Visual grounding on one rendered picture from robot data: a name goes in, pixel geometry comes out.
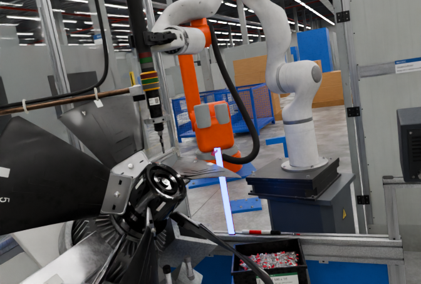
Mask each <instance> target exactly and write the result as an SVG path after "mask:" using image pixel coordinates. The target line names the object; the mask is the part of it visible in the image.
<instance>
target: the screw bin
mask: <svg viewBox="0 0 421 284"><path fill-rule="evenodd" d="M234 249H235V250H237V251H238V252H240V253H241V254H242V255H246V256H251V255H257V254H258V253H259V255H260V254H261V253H263V254H265V253H267V254H270V253H276V252H278V253H279V252H280V251H282V252H283V251H284V252H289V251H296V254H299V256H297V257H298V258H299V260H298V263H299V265H298V266H285V267H277V268H265V269H263V270H264V271H265V272H266V273H267V274H268V275H269V276H270V278H271V279H272V281H273V283H274V284H308V277H307V272H306V269H307V268H308V266H307V264H306V260H305V257H304V253H303V249H302V246H301V242H300V238H294V239H282V240H276V241H263V242H257V243H245V244H238V245H234ZM240 260H241V259H240V258H239V257H238V256H236V255H235V254H234V253H233V256H232V268H231V276H233V280H234V284H265V283H264V282H263V281H262V280H261V279H260V278H259V277H258V276H257V275H256V274H255V272H253V271H252V270H244V271H240V266H239V264H240Z"/></svg>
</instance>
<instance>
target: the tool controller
mask: <svg viewBox="0 0 421 284"><path fill-rule="evenodd" d="M397 127H398V144H399V153H400V165H401V168H402V174H403V180H404V181H405V182H421V107H413V108H401V109H397Z"/></svg>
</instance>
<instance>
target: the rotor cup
mask: <svg viewBox="0 0 421 284"><path fill-rule="evenodd" d="M163 178H166V179H167V180H168V181H169V182H170V184H169V185H168V186H166V185H165V184H163V182H162V179H163ZM141 179H143V182H142V183H141V184H140V185H139V186H138V188H137V189H136V188H135V186H136V185H137V184H138V183H139V182H140V180H141ZM186 195H187V187H186V185H185V182H184V180H183V179H182V178H181V176H180V175H179V174H178V173H177V172H176V171H175V170H174V169H173V168H171V167H169V166H167V165H165V164H163V163H160V162H151V163H149V164H147V165H146V166H145V167H144V168H143V170H142V171H141V172H140V174H139V175H138V176H137V177H136V178H135V180H134V181H133V184H132V188H131V191H130V196H129V199H128V204H127V208H126V211H125V213H124V215H114V217H115V219H116V220H117V222H118V223H119V225H120V226H121V227H122V228H123V229H124V230H125V231H127V232H128V233H130V234H131V235H133V236H136V237H138V238H142V236H143V233H142V228H144V227H145V207H146V206H148V208H150V210H151V214H152V219H153V224H154V227H155V228H156V232H155V236H158V235H159V234H160V233H161V232H162V231H163V230H164V229H165V227H166V225H167V218H168V217H169V216H170V215H171V214H172V213H173V212H174V211H175V209H176V208H177V207H178V206H179V205H180V204H181V203H182V201H183V200H184V199H185V197H186ZM163 202H166V203H165V205H164V206H163V207H162V208H161V209H160V211H156V209H157V208H158V207H159V206H160V205H161V204H162V203H163Z"/></svg>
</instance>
